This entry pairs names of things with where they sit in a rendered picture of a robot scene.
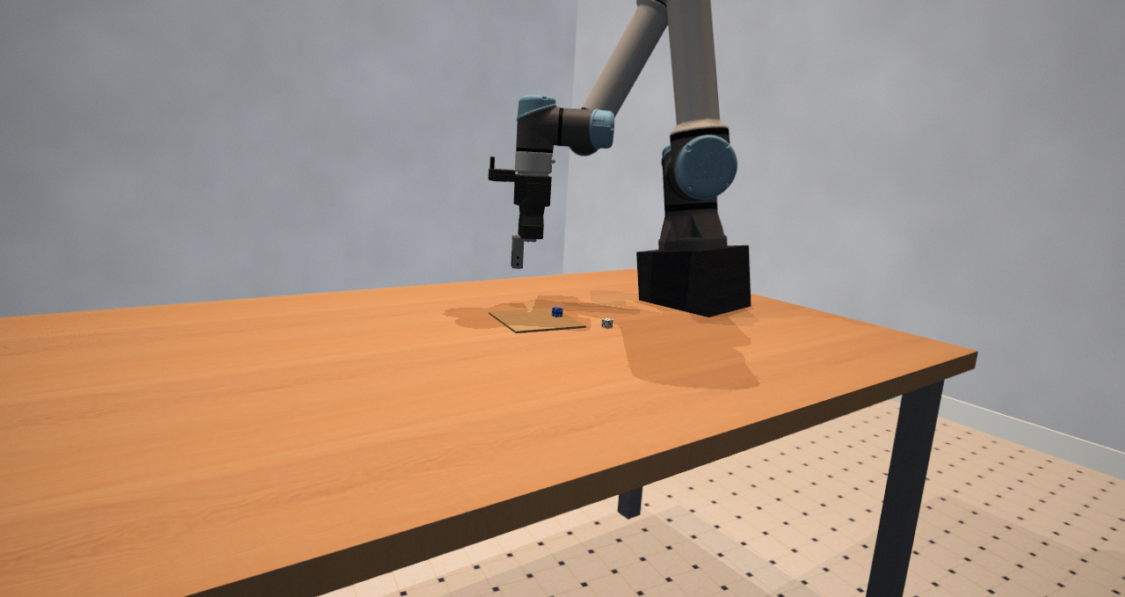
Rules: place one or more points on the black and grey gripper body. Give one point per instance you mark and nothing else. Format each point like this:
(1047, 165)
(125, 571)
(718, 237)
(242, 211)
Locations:
(532, 189)

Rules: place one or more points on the tan mat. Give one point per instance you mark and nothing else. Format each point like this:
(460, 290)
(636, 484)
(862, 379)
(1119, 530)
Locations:
(531, 320)

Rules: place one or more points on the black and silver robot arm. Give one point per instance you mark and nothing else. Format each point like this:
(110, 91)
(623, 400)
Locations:
(699, 163)

